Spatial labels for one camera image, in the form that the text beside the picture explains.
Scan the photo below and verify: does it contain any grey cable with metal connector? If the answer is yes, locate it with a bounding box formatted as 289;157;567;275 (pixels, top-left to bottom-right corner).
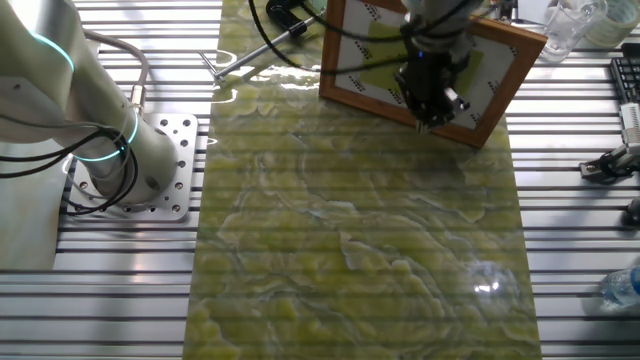
82;28;151;116

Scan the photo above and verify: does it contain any grey camera on black mount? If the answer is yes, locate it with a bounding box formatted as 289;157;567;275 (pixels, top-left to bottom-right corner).
492;0;519;24

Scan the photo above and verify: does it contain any green marble pattern mat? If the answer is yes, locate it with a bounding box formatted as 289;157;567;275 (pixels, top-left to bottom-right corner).
182;0;544;360

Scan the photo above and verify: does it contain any black C-clamp with steel screw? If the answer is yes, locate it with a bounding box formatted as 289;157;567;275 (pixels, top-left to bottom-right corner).
198;0;329;84

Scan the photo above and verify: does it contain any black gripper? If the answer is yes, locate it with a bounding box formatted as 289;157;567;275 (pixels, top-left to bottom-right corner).
394;47;472;136

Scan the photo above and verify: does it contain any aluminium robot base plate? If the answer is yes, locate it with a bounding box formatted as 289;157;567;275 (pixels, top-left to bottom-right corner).
64;112;200;223

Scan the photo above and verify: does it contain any clear plastic cup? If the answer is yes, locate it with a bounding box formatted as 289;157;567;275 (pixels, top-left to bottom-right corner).
537;0;609;64

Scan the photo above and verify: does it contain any black keyboard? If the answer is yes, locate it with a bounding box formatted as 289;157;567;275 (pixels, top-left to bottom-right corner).
608;55;640;104

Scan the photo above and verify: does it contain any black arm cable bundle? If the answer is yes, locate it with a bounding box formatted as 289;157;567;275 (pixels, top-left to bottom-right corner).
0;0;481;217

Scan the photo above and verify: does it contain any clear tape roll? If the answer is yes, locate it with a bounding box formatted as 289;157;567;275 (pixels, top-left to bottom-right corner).
584;0;640;50

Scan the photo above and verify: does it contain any wooden picture frame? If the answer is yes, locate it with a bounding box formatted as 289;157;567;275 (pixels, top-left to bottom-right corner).
318;0;549;150

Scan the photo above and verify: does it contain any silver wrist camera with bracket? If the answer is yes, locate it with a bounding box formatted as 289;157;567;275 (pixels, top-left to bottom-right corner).
440;84;472;121

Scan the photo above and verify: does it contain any clear water bottle blue cap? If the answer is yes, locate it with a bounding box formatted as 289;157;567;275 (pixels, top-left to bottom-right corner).
599;264;640;307

